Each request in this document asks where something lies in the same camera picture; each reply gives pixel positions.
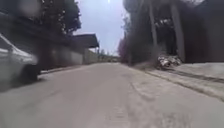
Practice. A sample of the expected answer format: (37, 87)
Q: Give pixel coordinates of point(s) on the group of trees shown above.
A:
(140, 30)

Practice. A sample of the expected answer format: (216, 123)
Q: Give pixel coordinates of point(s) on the pale rubble pile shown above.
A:
(168, 61)

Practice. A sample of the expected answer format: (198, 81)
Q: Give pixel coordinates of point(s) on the building with flat roof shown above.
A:
(86, 41)

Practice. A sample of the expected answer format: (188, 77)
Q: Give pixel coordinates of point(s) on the grey boundary wall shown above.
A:
(63, 55)

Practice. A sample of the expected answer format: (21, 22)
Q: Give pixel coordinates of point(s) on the white car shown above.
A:
(15, 65)

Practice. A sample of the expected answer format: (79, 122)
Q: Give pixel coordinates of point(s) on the grey concrete pole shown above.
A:
(152, 26)
(177, 33)

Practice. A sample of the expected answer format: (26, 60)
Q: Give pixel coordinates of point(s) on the grey concrete road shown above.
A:
(106, 100)

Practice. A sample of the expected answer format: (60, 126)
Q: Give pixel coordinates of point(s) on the large dark tree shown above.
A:
(58, 16)

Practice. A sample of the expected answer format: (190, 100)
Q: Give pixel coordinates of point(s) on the raised concrete sidewalk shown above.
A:
(200, 75)

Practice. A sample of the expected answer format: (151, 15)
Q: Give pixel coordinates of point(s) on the dark grey wall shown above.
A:
(206, 33)

